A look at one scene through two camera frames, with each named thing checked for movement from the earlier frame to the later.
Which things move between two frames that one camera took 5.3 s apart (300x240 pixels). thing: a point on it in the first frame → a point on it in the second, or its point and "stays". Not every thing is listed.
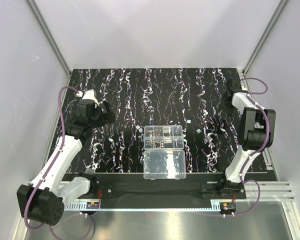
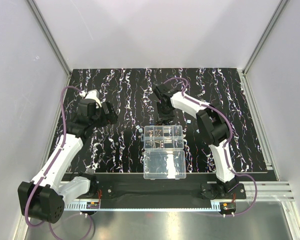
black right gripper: (225, 106) → (165, 116)
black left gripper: (108, 114) stays
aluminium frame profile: (49, 37) stays
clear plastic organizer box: (164, 157) stays
